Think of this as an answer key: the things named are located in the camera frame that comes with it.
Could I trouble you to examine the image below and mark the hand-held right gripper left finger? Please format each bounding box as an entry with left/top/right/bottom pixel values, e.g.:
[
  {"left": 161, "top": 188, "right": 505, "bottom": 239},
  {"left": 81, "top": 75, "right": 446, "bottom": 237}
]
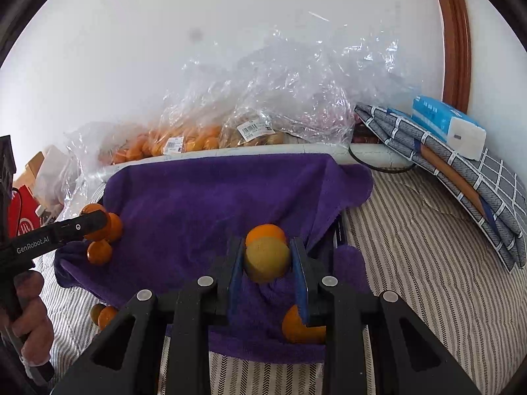
[{"left": 51, "top": 236, "right": 248, "bottom": 395}]

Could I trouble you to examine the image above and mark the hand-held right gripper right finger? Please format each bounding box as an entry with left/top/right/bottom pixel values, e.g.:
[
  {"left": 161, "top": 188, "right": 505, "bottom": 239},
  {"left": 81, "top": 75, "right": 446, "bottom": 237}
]
[{"left": 289, "top": 236, "right": 482, "bottom": 395}]

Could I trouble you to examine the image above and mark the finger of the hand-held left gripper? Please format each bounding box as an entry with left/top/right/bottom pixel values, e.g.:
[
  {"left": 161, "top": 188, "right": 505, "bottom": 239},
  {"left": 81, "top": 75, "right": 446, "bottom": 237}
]
[{"left": 53, "top": 210, "right": 112, "bottom": 248}]

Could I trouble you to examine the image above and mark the small orange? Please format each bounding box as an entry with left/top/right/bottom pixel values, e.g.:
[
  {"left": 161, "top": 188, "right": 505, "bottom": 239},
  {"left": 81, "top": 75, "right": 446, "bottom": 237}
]
[
  {"left": 87, "top": 239, "right": 113, "bottom": 266},
  {"left": 246, "top": 224, "right": 287, "bottom": 248},
  {"left": 90, "top": 303, "right": 107, "bottom": 330},
  {"left": 105, "top": 213, "right": 124, "bottom": 243},
  {"left": 98, "top": 306, "right": 120, "bottom": 332},
  {"left": 80, "top": 203, "right": 111, "bottom": 241},
  {"left": 282, "top": 304, "right": 327, "bottom": 344}
]

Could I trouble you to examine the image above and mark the yellow-green round fruit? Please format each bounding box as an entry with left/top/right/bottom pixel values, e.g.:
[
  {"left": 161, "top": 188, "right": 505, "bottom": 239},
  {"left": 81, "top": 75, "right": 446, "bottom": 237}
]
[{"left": 244, "top": 236, "right": 291, "bottom": 284}]

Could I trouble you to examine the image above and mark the white tray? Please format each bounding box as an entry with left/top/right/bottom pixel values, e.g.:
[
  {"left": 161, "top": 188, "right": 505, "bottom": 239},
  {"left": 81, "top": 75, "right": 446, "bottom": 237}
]
[{"left": 101, "top": 142, "right": 412, "bottom": 256}]

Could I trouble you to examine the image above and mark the clear bag of brown fruits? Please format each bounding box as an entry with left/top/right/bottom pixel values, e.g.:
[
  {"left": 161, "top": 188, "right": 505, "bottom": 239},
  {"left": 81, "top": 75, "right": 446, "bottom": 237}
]
[{"left": 220, "top": 107, "right": 297, "bottom": 149}]

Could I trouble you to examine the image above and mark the person's left hand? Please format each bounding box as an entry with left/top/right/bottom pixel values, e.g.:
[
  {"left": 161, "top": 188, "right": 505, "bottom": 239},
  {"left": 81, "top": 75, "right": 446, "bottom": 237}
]
[{"left": 0, "top": 272, "right": 55, "bottom": 363}]

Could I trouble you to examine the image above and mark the red bag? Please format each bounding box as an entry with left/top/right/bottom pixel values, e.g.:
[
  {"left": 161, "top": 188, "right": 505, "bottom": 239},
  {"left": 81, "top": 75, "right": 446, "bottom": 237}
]
[{"left": 8, "top": 185, "right": 42, "bottom": 239}]

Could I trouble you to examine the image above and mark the white plastic bag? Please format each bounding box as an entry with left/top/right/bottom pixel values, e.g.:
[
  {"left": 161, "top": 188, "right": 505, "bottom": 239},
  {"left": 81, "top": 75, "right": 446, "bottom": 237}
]
[{"left": 35, "top": 146, "right": 70, "bottom": 208}]

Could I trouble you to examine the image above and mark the crumpled clear plastic bag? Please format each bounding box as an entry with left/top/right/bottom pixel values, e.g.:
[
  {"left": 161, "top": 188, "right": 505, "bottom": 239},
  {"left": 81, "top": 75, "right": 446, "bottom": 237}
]
[
  {"left": 62, "top": 121, "right": 128, "bottom": 215},
  {"left": 231, "top": 12, "right": 412, "bottom": 145}
]

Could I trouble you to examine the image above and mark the purple towel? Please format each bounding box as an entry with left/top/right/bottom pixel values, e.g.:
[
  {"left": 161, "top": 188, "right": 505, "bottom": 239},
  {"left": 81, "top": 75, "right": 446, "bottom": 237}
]
[{"left": 53, "top": 153, "right": 373, "bottom": 365}]

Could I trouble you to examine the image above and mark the clear bag of oranges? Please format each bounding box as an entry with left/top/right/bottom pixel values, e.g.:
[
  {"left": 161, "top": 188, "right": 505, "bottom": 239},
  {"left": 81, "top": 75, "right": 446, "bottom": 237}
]
[{"left": 99, "top": 103, "right": 225, "bottom": 165}]

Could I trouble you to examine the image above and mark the brown notebook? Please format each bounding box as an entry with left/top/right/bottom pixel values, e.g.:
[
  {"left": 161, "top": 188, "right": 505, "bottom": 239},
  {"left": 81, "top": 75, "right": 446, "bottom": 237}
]
[{"left": 420, "top": 144, "right": 490, "bottom": 217}]

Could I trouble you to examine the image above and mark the blue tissue pack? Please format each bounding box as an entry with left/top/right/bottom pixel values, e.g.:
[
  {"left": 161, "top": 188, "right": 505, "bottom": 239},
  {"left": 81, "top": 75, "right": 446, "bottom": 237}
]
[{"left": 411, "top": 95, "right": 487, "bottom": 161}]

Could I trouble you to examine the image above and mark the grey plaid cloth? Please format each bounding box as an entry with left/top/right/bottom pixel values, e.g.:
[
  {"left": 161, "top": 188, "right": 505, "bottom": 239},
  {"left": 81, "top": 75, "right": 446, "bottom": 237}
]
[{"left": 354, "top": 104, "right": 527, "bottom": 272}]

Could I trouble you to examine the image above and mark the black ring cable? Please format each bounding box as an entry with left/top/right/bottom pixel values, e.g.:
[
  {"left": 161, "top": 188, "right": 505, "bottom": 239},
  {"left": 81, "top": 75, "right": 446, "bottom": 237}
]
[{"left": 348, "top": 146, "right": 416, "bottom": 173}]

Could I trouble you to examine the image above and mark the wooden door frame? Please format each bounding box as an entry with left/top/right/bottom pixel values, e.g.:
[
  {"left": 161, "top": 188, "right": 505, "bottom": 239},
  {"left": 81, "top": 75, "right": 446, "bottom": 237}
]
[{"left": 429, "top": 0, "right": 472, "bottom": 114}]

